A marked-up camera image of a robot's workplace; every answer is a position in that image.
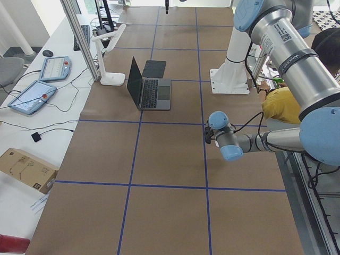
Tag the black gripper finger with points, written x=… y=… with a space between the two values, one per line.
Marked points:
x=166 y=6

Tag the black mouse pad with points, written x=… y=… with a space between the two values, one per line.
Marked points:
x=154 y=69

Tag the grey laptop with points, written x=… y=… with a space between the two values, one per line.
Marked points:
x=151 y=94

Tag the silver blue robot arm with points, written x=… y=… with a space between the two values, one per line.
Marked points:
x=280 y=28

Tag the white desk lamp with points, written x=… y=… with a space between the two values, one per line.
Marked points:
x=105 y=43

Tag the dark grey desk mouse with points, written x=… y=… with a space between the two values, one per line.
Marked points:
x=47 y=53

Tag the upper blue teach pendant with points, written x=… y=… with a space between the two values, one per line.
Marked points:
x=55 y=69

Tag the blue teach pendant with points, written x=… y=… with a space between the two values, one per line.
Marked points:
x=55 y=69
x=32 y=98

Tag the person in yellow shirt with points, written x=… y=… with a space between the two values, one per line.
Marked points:
x=280 y=104

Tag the lower blue teach pendant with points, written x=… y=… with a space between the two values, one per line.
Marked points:
x=32 y=98

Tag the grey office chair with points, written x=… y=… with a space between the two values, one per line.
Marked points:
x=11 y=67

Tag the brown paper table mat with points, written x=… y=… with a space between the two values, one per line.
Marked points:
x=135 y=182

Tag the small black square puck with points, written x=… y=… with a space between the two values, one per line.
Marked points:
x=36 y=137

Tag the brown cardboard box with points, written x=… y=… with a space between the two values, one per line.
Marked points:
x=29 y=169

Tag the red cylinder object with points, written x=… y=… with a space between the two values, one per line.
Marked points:
x=13 y=244

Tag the aluminium frame post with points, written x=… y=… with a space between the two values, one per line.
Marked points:
x=77 y=31

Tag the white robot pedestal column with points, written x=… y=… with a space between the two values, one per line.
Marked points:
x=231 y=76

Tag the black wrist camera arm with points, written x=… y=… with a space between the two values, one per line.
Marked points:
x=208 y=134

